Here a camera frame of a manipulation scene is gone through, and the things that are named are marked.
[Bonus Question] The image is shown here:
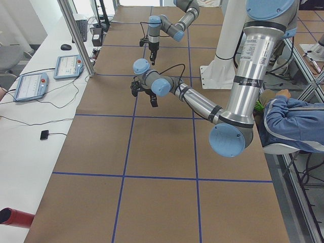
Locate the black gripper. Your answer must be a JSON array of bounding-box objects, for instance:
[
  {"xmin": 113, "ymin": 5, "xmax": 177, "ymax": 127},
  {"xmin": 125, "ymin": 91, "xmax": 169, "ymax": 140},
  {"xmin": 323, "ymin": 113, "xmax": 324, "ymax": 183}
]
[
  {"xmin": 139, "ymin": 37, "xmax": 159, "ymax": 65},
  {"xmin": 130, "ymin": 78, "xmax": 158, "ymax": 108}
]

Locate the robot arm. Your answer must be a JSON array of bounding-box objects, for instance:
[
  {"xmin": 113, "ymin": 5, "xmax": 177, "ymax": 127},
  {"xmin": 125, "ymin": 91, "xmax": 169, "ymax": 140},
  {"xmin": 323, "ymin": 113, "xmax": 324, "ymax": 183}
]
[
  {"xmin": 131, "ymin": 1, "xmax": 299, "ymax": 157},
  {"xmin": 139, "ymin": 0, "xmax": 199, "ymax": 65}
]

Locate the black box device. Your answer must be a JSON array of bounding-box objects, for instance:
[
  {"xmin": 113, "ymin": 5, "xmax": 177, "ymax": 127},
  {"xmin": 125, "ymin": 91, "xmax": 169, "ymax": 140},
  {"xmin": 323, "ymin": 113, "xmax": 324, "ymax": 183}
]
[{"xmin": 92, "ymin": 28, "xmax": 103, "ymax": 47}]

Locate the black keyboard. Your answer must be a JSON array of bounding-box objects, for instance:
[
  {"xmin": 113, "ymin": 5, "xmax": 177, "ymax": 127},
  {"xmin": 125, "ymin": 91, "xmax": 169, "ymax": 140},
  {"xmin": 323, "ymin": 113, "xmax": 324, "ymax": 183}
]
[{"xmin": 75, "ymin": 19, "xmax": 88, "ymax": 42}]

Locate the far teach pendant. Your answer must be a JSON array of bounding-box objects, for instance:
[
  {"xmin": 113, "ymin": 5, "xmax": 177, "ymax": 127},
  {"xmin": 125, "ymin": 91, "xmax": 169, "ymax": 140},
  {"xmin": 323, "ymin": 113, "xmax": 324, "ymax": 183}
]
[{"xmin": 53, "ymin": 55, "xmax": 84, "ymax": 80}]

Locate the teach pendant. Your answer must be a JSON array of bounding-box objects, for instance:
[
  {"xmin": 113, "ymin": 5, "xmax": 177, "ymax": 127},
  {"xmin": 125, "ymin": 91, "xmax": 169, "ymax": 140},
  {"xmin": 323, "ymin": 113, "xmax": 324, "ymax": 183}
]
[
  {"xmin": 13, "ymin": 72, "xmax": 49, "ymax": 102},
  {"xmin": 53, "ymin": 55, "xmax": 84, "ymax": 80}
]

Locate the black computer mouse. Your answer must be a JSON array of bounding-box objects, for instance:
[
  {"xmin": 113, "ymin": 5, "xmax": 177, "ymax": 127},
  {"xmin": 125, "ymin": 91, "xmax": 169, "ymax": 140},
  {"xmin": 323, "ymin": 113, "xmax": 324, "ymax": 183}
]
[{"xmin": 60, "ymin": 44, "xmax": 72, "ymax": 51}]

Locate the small black puck device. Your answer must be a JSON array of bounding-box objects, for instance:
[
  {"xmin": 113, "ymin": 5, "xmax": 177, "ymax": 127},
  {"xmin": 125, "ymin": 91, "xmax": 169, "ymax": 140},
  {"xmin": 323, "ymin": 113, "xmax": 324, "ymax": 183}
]
[{"xmin": 40, "ymin": 130, "xmax": 49, "ymax": 141}]

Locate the near teach pendant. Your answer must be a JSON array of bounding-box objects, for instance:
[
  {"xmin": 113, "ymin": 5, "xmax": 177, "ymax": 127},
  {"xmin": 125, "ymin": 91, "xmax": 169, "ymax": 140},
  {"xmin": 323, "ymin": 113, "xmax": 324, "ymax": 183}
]
[{"xmin": 13, "ymin": 72, "xmax": 49, "ymax": 102}]

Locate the person in blue jacket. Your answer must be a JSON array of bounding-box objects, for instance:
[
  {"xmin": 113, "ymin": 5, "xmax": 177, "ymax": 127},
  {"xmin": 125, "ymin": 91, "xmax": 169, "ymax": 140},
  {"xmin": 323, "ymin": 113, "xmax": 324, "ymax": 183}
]
[{"xmin": 259, "ymin": 90, "xmax": 323, "ymax": 153}]

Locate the red cylinder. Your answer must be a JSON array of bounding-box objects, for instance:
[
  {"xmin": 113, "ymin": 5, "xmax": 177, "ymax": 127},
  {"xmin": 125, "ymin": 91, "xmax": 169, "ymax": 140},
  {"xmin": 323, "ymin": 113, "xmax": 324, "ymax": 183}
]
[{"xmin": 1, "ymin": 208, "xmax": 34, "ymax": 228}]

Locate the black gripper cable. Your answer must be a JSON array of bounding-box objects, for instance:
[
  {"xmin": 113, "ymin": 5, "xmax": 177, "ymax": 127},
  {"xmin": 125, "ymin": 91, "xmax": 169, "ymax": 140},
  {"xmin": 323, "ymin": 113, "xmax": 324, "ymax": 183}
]
[
  {"xmin": 158, "ymin": 63, "xmax": 187, "ymax": 87},
  {"xmin": 139, "ymin": 21, "xmax": 163, "ymax": 41}
]

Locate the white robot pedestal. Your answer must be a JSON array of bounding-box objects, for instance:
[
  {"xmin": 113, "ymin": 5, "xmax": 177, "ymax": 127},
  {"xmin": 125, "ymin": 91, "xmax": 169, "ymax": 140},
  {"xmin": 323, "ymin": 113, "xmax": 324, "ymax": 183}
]
[{"xmin": 200, "ymin": 0, "xmax": 247, "ymax": 89}]

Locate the aluminium frame post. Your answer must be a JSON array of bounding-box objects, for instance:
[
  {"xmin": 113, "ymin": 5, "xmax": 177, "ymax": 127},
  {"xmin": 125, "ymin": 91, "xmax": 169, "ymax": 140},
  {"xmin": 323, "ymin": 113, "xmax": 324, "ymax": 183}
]
[{"xmin": 57, "ymin": 0, "xmax": 95, "ymax": 77}]

